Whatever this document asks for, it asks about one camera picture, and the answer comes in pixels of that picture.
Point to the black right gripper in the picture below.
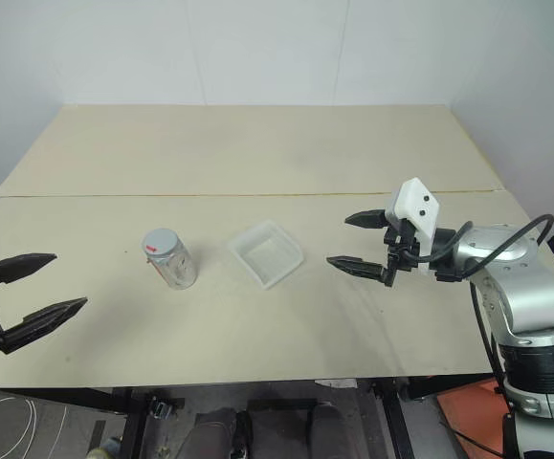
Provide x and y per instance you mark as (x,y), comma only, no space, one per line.
(405,244)

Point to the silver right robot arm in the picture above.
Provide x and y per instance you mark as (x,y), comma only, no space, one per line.
(530,287)

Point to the clear plastic tray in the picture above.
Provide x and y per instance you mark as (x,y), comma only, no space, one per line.
(267,253)

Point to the light blue jar lid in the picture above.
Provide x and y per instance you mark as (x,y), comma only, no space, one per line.
(158,243)

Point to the orange floor mat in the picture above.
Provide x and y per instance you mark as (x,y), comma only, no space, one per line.
(468,411)

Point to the black box under table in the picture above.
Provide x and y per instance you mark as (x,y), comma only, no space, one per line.
(279,430)

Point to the dark rounded shape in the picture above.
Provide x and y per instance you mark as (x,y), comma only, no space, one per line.
(216,432)

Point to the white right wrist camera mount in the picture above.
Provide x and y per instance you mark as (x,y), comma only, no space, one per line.
(415,196)

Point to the white label on frame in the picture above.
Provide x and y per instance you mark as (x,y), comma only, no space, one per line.
(336,383)

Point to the black metal table frame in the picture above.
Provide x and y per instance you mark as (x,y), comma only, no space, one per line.
(133,411)

